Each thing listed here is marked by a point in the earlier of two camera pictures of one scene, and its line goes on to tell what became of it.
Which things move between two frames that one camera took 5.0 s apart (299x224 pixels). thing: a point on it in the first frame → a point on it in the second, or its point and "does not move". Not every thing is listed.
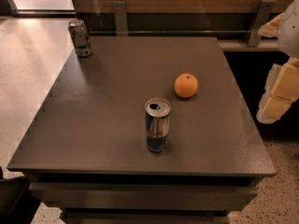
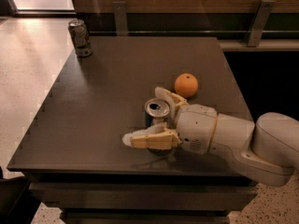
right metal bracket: (263, 15) does not move
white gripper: (290, 32) → (195, 127)
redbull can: (157, 115) does not move
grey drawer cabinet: (86, 155) does not move
